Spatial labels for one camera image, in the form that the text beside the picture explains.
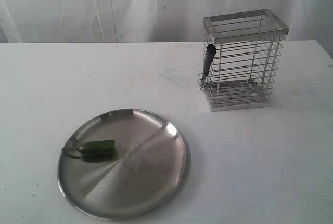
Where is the black handled kitchen knife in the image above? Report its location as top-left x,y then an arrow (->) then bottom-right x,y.
201,44 -> 216,87

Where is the round stainless steel plate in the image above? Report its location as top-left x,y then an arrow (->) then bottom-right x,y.
57,109 -> 190,220

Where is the white backdrop curtain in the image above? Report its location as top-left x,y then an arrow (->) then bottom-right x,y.
1,0 -> 332,43

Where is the metal wire utensil holder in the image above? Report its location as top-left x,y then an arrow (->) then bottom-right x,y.
198,9 -> 289,111

